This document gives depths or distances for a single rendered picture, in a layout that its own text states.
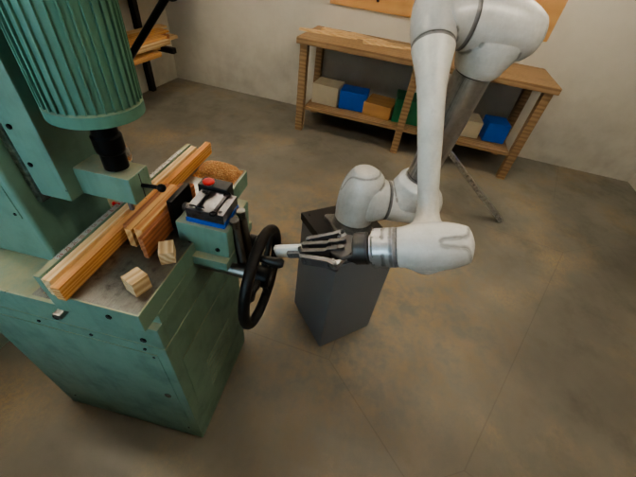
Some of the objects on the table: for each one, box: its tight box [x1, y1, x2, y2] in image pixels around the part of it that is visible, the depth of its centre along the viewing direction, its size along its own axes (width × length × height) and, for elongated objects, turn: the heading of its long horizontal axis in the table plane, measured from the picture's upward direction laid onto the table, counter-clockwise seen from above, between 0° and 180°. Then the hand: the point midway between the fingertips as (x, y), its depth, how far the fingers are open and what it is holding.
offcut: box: [158, 239, 176, 265], centre depth 77 cm, size 4×3×4 cm
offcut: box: [121, 267, 152, 297], centre depth 69 cm, size 4×4×4 cm
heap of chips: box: [192, 160, 243, 186], centre depth 105 cm, size 9×14×4 cm, turn 71°
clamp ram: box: [167, 183, 192, 229], centre depth 84 cm, size 9×8×9 cm
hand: (288, 250), depth 79 cm, fingers closed
